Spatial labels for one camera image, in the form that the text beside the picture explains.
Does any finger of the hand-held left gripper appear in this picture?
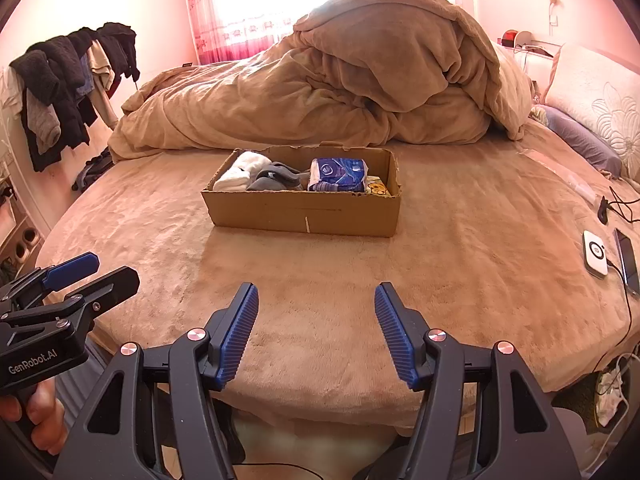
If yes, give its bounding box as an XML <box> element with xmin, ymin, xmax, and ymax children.
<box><xmin>0</xmin><ymin>253</ymin><xmax>100</xmax><ymax>311</ymax></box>
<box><xmin>0</xmin><ymin>266</ymin><xmax>141</xmax><ymax>327</ymax></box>

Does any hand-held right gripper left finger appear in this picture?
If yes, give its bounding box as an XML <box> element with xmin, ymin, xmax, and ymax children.
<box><xmin>52</xmin><ymin>281</ymin><xmax>260</xmax><ymax>480</ymax></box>

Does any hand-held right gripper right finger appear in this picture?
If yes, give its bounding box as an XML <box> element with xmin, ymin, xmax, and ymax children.
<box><xmin>374</xmin><ymin>281</ymin><xmax>583</xmax><ymax>480</ymax></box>

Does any cardboard box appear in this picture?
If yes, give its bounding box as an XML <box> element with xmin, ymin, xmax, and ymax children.
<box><xmin>201</xmin><ymin>145</ymin><xmax>402</xmax><ymax>238</ymax></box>

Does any white sock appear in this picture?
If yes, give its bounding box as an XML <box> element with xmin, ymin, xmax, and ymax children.
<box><xmin>212</xmin><ymin>152</ymin><xmax>273</xmax><ymax>192</ymax></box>

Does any dark grey sock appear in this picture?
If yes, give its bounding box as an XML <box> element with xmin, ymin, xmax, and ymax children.
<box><xmin>255</xmin><ymin>161</ymin><xmax>313</xmax><ymax>186</ymax></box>

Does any blue tissue packet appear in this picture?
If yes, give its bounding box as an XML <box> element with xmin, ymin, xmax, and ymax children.
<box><xmin>306</xmin><ymin>157</ymin><xmax>370</xmax><ymax>193</ymax></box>

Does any person's left hand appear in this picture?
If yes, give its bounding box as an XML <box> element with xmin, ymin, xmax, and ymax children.
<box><xmin>0</xmin><ymin>376</ymin><xmax>69</xmax><ymax>457</ymax></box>

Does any person's left leg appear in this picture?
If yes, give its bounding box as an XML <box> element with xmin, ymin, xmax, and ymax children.
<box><xmin>52</xmin><ymin>337</ymin><xmax>118</xmax><ymax>421</ymax></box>

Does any person's leg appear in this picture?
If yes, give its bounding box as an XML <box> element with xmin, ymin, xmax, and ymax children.
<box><xmin>350</xmin><ymin>435</ymin><xmax>416</xmax><ymax>480</ymax></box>
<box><xmin>52</xmin><ymin>337</ymin><xmax>118</xmax><ymax>421</ymax></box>

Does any beige floor rack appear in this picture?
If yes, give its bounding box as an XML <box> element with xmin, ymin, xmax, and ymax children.
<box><xmin>0</xmin><ymin>210</ymin><xmax>43</xmax><ymax>267</ymax></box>

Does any dark bag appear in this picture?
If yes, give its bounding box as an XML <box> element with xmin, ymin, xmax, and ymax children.
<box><xmin>71</xmin><ymin>147</ymin><xmax>115</xmax><ymax>193</ymax></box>

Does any round bed brown sheet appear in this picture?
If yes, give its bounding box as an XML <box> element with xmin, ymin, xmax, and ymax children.
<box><xmin>35</xmin><ymin>120</ymin><xmax>640</xmax><ymax>411</ymax></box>

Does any person's right leg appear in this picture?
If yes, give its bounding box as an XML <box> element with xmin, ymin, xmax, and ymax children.
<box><xmin>350</xmin><ymin>435</ymin><xmax>416</xmax><ymax>480</ymax></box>

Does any grey garment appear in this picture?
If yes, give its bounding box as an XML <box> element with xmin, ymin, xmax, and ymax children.
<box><xmin>25</xmin><ymin>90</ymin><xmax>63</xmax><ymax>153</ymax></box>

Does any beige shirt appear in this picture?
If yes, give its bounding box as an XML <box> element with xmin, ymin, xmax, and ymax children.
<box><xmin>87</xmin><ymin>40</ymin><xmax>119</xmax><ymax>131</ymax></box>

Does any black fleece jacket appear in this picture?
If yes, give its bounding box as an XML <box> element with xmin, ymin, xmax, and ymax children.
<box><xmin>10</xmin><ymin>35</ymin><xmax>99</xmax><ymax>173</ymax></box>

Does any white power bank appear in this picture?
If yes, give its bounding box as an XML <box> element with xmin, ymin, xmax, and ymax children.
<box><xmin>582</xmin><ymin>230</ymin><xmax>610</xmax><ymax>278</ymax></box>

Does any black hooded jacket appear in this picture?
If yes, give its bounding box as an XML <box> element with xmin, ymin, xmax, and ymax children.
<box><xmin>95</xmin><ymin>22</ymin><xmax>141</xmax><ymax>83</ymax></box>

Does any trash bin with paper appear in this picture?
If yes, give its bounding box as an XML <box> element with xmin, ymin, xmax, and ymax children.
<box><xmin>592</xmin><ymin>360</ymin><xmax>630</xmax><ymax>433</ymax></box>

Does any clear plastic bag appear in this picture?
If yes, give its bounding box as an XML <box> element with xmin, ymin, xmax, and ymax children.
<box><xmin>517</xmin><ymin>147</ymin><xmax>598</xmax><ymax>206</ymax></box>

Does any black smartphone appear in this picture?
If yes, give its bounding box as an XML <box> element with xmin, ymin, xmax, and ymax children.
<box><xmin>614</xmin><ymin>227</ymin><xmax>640</xmax><ymax>296</ymax></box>

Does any pink patterned curtain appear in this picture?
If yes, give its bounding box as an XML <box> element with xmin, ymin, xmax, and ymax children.
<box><xmin>181</xmin><ymin>0</ymin><xmax>461</xmax><ymax>66</ymax></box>

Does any brown fleece blanket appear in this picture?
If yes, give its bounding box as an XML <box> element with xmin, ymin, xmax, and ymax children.
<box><xmin>107</xmin><ymin>0</ymin><xmax>516</xmax><ymax>161</ymax></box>

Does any cream quilt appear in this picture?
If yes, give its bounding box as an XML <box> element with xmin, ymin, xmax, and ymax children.
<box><xmin>492</xmin><ymin>42</ymin><xmax>533</xmax><ymax>141</ymax></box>

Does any purple pillow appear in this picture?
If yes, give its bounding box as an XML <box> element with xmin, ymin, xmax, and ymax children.
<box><xmin>542</xmin><ymin>105</ymin><xmax>623</xmax><ymax>171</ymax></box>

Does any white floral embroidered cushion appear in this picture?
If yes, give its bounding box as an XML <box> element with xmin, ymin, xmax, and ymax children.
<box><xmin>542</xmin><ymin>42</ymin><xmax>640</xmax><ymax>181</ymax></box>

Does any white bedside shelf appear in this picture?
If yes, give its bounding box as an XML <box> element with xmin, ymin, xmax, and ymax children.
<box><xmin>497</xmin><ymin>30</ymin><xmax>563</xmax><ymax>61</ymax></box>

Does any black floor cable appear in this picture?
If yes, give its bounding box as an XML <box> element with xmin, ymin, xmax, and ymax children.
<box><xmin>235</xmin><ymin>462</ymin><xmax>321</xmax><ymax>480</ymax></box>

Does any white cable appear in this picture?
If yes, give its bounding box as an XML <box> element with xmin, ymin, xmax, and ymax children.
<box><xmin>600</xmin><ymin>345</ymin><xmax>640</xmax><ymax>411</ymax></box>

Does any black charging cable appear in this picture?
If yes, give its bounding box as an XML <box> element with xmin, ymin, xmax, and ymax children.
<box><xmin>595</xmin><ymin>260</ymin><xmax>635</xmax><ymax>366</ymax></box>

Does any black clip cable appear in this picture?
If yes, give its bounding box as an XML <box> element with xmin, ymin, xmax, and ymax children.
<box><xmin>597</xmin><ymin>182</ymin><xmax>640</xmax><ymax>226</ymax></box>

